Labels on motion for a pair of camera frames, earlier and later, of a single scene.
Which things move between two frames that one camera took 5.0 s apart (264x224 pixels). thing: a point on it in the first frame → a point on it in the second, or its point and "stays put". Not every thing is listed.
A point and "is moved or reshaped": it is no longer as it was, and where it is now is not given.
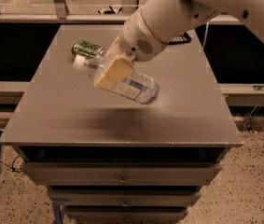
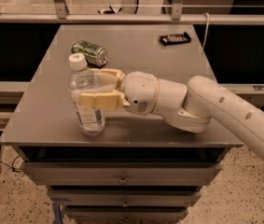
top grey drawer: x=122 y=173 stays put
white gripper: x=138 y=40 → x=140 y=92
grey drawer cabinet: x=108 y=160 stays put
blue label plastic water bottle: x=140 y=86 is moved or reshaped
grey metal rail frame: x=61 y=13 stays put
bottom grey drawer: x=125 y=214 stays put
